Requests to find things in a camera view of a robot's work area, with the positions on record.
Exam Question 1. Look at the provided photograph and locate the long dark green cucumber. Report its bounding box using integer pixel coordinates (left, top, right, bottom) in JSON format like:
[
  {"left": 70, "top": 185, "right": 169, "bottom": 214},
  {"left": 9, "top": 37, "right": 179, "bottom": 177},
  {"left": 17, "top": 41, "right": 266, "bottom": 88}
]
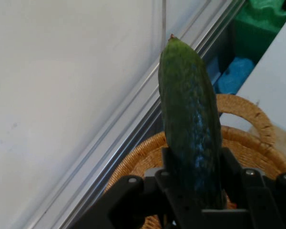
[{"left": 158, "top": 33, "right": 228, "bottom": 211}]

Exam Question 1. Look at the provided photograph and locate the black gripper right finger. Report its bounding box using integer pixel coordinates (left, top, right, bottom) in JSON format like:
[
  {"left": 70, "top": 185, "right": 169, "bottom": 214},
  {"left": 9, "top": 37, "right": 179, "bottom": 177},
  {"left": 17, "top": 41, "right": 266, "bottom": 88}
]
[{"left": 219, "top": 147, "right": 286, "bottom": 229}]

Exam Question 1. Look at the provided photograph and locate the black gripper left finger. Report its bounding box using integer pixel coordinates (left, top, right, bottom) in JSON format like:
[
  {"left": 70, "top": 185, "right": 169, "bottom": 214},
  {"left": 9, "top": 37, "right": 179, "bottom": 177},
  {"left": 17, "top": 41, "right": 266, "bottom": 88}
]
[{"left": 71, "top": 147, "right": 204, "bottom": 229}]

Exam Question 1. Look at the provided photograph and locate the woven wicker basket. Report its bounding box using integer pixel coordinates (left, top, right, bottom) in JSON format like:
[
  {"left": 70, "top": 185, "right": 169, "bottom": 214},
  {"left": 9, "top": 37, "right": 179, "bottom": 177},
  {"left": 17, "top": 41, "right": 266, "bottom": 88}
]
[{"left": 103, "top": 94, "right": 286, "bottom": 229}]

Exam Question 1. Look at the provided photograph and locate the blue plastic bag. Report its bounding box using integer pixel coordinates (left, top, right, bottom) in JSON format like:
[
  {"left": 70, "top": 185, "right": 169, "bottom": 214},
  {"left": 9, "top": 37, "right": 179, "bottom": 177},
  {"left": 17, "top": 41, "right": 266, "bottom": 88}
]
[{"left": 215, "top": 56, "right": 255, "bottom": 95}]

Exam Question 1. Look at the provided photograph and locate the aluminium wall rail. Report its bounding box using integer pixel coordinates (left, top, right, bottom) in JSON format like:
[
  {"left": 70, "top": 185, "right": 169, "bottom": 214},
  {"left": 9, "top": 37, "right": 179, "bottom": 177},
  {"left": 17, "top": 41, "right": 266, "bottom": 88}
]
[{"left": 21, "top": 0, "right": 246, "bottom": 229}]

